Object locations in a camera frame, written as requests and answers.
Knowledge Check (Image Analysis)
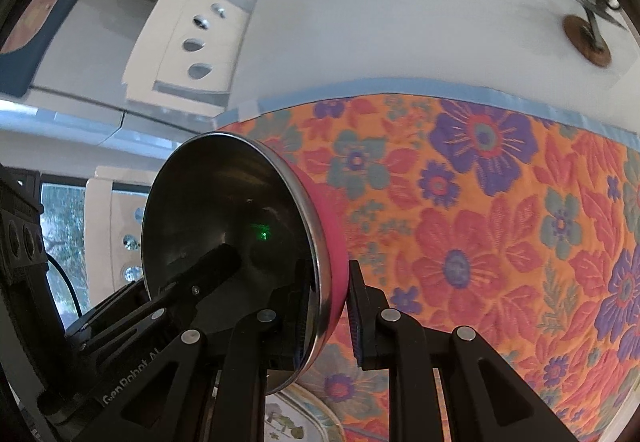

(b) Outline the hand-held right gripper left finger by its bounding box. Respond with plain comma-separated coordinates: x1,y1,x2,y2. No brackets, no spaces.
117,257,321,442

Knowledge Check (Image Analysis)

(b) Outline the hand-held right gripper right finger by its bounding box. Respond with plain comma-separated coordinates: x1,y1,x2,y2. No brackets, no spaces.
348,260,582,442

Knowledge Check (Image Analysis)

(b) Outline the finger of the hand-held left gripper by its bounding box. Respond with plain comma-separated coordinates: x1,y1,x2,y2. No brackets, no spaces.
86,281,152,323
66,243,244,354

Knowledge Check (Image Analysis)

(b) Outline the pink steel bowl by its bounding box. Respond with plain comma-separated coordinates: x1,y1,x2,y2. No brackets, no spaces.
141,132,348,395

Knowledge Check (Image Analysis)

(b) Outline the small white floral plate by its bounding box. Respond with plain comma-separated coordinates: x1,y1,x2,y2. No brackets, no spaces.
264,382,346,442

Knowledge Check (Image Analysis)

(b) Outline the white chair with cutouts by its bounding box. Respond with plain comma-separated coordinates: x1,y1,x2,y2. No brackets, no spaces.
82,165,161,307
122,0,256,110

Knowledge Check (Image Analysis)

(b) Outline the orange floral table mat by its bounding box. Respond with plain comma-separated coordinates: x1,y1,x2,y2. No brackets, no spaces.
215,92,640,442

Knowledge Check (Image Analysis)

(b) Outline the dark blue orange board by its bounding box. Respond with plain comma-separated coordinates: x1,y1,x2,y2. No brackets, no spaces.
0,0,103,97

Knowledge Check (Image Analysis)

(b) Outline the black metal clamp stand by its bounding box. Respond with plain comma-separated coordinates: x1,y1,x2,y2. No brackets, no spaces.
562,0,628,68

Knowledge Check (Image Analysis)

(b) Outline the black cable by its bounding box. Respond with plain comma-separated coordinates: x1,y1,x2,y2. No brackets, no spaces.
46,254,83,320

